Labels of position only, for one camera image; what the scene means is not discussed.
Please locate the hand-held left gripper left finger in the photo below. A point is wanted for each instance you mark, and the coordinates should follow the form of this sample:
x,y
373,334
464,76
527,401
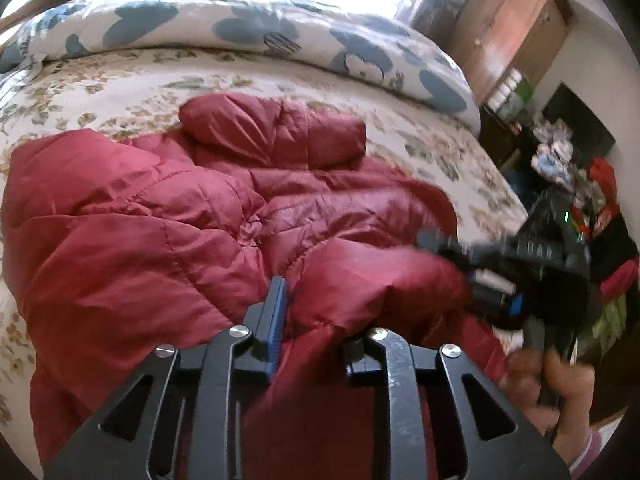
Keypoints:
x,y
276,317

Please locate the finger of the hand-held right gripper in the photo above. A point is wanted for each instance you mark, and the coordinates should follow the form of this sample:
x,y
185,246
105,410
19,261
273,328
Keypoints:
x,y
445,245
500,300

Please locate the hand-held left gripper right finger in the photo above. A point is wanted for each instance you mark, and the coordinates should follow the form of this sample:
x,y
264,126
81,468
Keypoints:
x,y
382,360

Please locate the red quilted jacket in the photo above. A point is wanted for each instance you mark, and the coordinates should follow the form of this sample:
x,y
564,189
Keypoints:
x,y
175,240

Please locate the person's right forearm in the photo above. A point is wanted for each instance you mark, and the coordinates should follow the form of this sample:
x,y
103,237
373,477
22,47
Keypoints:
x,y
585,452

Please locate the pile of colourful clothes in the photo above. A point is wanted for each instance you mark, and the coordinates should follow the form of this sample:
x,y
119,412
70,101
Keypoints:
x,y
610,260

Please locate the person's right hand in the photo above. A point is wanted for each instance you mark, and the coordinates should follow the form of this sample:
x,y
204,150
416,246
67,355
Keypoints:
x,y
565,385

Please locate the floral bed blanket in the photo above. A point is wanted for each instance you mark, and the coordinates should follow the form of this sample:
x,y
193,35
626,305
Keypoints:
x,y
425,145

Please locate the dark wooden cabinet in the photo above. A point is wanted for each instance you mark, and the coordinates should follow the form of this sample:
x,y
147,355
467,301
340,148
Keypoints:
x,y
500,135

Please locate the black screen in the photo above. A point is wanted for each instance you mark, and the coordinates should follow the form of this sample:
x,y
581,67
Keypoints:
x,y
580,120

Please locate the row of small boxes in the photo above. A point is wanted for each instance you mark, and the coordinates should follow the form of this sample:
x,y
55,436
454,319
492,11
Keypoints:
x,y
512,92

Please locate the wooden wardrobe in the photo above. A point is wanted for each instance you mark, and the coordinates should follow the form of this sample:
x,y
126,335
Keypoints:
x,y
505,25

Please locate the blue patterned white comforter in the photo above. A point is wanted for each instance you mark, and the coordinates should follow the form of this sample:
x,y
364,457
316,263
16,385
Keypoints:
x,y
300,30

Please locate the wooden headboard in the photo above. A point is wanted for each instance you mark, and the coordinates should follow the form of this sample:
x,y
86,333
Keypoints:
x,y
25,5

